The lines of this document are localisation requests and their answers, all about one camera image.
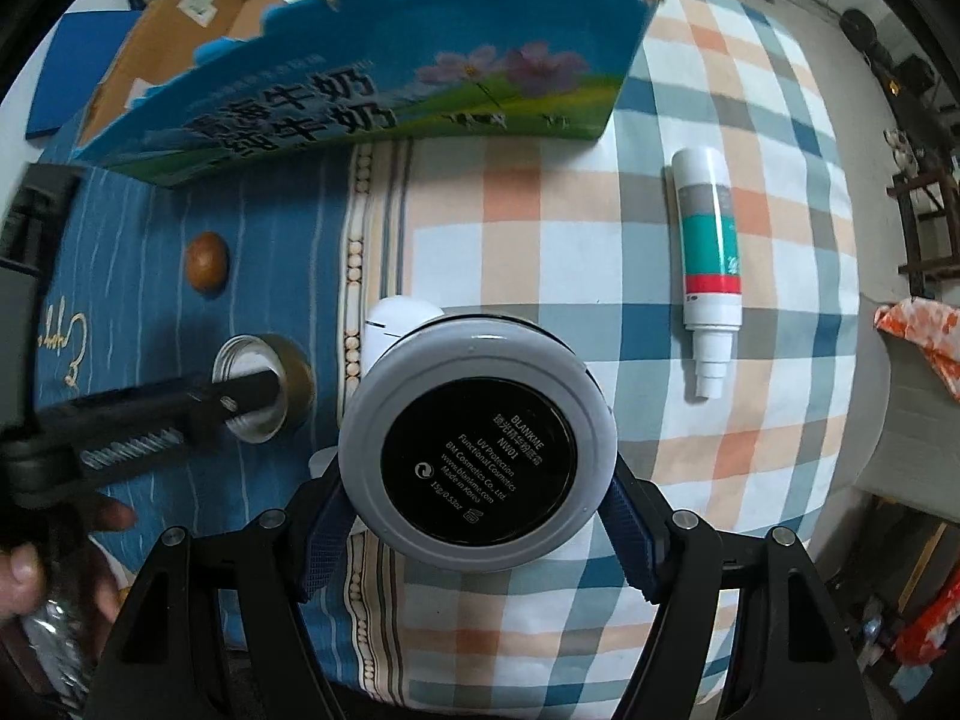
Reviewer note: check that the brown oval nut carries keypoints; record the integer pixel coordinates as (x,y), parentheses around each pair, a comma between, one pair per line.
(206,262)

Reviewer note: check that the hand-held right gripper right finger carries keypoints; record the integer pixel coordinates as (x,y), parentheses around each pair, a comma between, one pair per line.
(636,540)

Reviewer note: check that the gold metal jar lid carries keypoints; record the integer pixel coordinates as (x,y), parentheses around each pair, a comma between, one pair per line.
(264,384)

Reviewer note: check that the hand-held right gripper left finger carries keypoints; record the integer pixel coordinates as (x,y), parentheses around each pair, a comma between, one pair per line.
(324,544)

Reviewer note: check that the plaid blanket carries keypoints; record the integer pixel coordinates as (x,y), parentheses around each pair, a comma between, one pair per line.
(600,255)

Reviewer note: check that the black weight plate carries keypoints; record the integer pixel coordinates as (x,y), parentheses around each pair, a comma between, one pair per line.
(859,26)

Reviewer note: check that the person's left hand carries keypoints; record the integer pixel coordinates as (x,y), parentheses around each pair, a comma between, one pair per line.
(22,577)

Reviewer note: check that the round white compact black label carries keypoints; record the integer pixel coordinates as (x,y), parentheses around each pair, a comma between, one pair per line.
(477,427)

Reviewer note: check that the dark wooden rack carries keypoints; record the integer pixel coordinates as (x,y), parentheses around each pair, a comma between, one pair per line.
(926,225)

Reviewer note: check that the blue printed cardboard box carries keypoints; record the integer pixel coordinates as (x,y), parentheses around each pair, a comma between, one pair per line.
(360,82)

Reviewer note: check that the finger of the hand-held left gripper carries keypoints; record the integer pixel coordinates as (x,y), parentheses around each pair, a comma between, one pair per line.
(225,394)

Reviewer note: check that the silver foil bag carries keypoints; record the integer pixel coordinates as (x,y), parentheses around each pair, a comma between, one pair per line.
(52,634)

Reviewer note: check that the blue striped cloth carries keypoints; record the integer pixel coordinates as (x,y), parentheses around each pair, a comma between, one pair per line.
(150,255)

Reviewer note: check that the red plastic packet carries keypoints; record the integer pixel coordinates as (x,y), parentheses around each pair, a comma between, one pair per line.
(930,626)

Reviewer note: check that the orange patterned cloth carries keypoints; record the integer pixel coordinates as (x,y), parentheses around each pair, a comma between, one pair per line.
(924,337)

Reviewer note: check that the blue flat mat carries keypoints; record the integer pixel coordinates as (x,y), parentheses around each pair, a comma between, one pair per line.
(64,75)

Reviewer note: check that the white earbud case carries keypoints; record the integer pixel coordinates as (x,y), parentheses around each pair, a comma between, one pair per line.
(394,319)

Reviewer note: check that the white tube with teal band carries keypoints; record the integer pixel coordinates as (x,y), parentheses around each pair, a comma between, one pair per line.
(709,262)

